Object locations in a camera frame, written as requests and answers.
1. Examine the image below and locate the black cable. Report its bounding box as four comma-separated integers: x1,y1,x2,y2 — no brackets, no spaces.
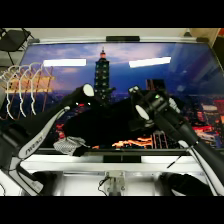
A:
166,142,200,169
97,176,112,197

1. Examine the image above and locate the white clothes hanger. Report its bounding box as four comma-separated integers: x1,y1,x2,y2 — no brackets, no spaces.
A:
12,65,28,118
0,68,17,121
23,63,38,116
33,61,55,114

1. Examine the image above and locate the black T-shirt with striped print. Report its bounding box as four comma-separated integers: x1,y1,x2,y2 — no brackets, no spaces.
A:
52,95,158,158

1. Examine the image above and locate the silver frame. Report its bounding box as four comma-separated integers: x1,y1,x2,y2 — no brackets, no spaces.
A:
0,153,224,197

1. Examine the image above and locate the black folding chair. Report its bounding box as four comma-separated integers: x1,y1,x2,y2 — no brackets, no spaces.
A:
0,28,35,66

